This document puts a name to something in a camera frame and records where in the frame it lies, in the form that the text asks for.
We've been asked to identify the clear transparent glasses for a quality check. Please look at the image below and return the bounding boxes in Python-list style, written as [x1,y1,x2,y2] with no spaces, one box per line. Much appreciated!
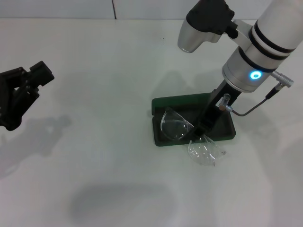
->
[160,106,228,168]

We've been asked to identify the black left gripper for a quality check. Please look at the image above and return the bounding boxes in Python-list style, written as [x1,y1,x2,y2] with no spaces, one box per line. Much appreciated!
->
[0,61,55,132]

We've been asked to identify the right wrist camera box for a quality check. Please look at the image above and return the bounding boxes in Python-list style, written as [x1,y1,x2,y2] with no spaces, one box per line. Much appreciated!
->
[177,0,239,53]

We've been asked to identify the green glasses case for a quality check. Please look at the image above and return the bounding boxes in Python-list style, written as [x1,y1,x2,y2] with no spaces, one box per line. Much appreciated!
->
[151,93,237,148]

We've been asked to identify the right gripper cable with plugs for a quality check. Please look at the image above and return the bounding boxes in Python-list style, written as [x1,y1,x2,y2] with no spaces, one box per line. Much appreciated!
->
[218,70,294,117]

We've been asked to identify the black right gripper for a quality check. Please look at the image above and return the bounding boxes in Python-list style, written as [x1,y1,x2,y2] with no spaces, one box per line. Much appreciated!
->
[187,81,242,143]

